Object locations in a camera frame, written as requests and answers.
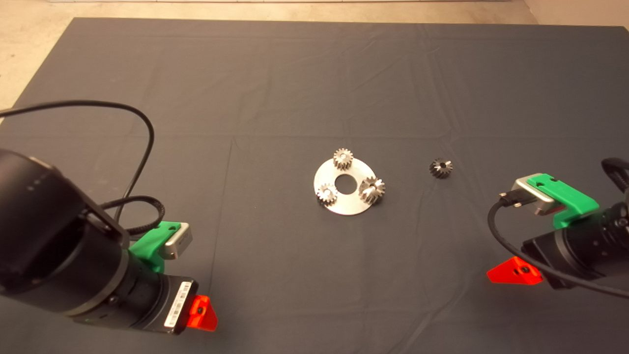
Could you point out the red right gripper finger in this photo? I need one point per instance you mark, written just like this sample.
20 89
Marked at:
513 273

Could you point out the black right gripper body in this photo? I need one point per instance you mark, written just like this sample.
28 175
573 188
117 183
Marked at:
565 255

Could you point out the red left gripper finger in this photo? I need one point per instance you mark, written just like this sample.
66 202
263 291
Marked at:
202 314

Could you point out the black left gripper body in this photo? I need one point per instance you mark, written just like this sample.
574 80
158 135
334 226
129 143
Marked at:
169 305

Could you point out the small dark steel gear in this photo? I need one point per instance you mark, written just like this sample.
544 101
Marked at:
441 168

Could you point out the large steel gear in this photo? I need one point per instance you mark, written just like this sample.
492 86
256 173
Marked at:
372 191

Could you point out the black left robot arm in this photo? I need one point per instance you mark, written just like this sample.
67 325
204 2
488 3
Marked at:
39 231

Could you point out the round metal plate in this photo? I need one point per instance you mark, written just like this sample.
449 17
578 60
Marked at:
351 204

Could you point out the dark grey table cloth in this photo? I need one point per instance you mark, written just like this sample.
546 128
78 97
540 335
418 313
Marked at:
295 98

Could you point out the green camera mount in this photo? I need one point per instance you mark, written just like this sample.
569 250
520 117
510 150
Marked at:
152 241
570 196

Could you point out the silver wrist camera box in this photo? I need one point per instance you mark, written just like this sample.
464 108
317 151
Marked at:
177 243
522 188

